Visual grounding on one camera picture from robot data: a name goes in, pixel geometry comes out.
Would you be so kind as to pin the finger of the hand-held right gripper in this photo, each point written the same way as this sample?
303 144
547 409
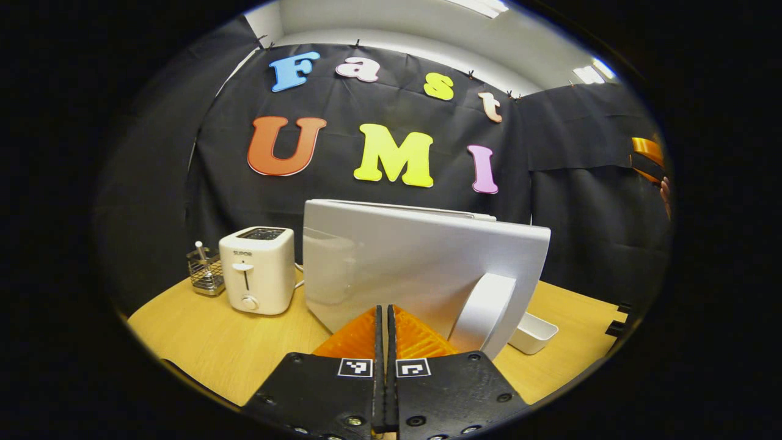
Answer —
646 146

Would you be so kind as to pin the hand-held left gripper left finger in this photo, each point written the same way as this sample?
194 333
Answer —
317 391

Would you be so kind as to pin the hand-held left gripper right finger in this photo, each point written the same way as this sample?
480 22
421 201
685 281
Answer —
452 391

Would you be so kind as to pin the white microwave oven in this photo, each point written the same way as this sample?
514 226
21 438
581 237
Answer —
397 263

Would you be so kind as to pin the ceiling light panel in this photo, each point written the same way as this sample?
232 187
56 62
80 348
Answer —
482 6
589 73

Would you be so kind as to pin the white rectangular dish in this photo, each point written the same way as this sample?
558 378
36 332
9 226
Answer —
534 333

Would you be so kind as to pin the white toaster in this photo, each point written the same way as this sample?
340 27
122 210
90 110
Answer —
269 275

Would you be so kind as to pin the small black block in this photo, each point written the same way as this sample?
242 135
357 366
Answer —
617 330

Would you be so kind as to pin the small metal utensil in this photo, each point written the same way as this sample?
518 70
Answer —
200 247

